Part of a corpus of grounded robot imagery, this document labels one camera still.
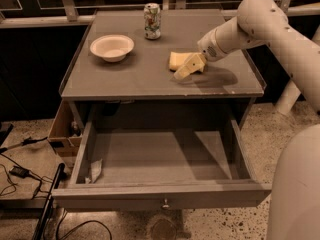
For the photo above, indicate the black pole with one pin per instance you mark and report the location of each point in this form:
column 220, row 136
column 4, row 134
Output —
column 48, row 203

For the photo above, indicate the crumpled white paper scrap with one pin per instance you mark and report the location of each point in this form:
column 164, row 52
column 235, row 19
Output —
column 94, row 172

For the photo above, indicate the open grey top drawer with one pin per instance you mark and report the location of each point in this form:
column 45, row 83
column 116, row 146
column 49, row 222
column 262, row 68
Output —
column 191, row 168

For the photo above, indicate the yellow sponge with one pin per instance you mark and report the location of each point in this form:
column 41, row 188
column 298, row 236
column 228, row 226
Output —
column 177, row 59

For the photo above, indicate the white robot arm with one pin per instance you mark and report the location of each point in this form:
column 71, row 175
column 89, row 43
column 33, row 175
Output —
column 294, row 212

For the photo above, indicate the cardboard box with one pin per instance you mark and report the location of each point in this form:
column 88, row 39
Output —
column 61, row 136

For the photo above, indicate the black power adapter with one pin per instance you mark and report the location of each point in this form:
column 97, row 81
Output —
column 19, row 172

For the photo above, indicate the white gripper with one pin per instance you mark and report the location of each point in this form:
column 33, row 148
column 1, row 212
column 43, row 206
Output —
column 207, row 48

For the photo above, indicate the grey cabinet with top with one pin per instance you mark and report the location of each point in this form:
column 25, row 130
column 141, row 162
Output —
column 145, row 74

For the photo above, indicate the metal railing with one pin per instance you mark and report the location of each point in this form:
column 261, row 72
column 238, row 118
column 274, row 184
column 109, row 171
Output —
column 100, row 7

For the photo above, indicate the metal drawer knob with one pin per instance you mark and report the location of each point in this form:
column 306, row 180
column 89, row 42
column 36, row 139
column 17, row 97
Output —
column 165, row 205

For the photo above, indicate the green white soda can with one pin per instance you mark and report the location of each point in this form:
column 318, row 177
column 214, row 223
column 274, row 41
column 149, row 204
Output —
column 152, row 19

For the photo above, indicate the white bowl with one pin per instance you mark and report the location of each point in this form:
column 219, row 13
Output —
column 112, row 48

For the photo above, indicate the black tool on floor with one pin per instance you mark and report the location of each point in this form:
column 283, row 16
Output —
column 25, row 142

